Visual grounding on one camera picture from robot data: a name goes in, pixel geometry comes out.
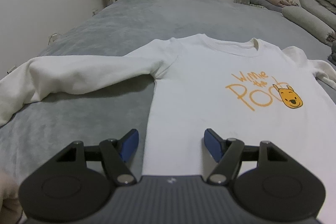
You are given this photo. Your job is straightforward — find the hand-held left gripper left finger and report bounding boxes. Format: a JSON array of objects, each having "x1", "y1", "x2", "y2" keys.
[{"x1": 56, "y1": 129, "x2": 139, "y2": 186}]

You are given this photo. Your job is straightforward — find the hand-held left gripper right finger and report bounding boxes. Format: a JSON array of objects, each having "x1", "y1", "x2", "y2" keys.
[{"x1": 203, "y1": 128, "x2": 286, "y2": 186}]

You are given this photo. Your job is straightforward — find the white printed sweatshirt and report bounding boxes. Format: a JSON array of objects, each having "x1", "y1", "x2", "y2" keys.
[{"x1": 0, "y1": 33, "x2": 336, "y2": 224}]

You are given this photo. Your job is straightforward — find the grey plush bed blanket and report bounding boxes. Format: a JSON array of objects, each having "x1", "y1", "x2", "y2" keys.
[{"x1": 0, "y1": 0, "x2": 336, "y2": 188}]

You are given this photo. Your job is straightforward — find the person's beige clothing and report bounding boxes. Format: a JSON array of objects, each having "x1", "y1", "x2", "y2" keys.
[{"x1": 0, "y1": 171, "x2": 22, "y2": 224}]

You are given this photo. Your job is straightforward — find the folded lavender blanket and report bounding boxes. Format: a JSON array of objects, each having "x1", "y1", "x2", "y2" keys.
[{"x1": 250, "y1": 0, "x2": 284, "y2": 13}]

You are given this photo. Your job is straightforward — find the folded dark grey garment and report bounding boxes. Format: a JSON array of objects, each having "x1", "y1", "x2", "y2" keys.
[{"x1": 328, "y1": 41, "x2": 336, "y2": 65}]

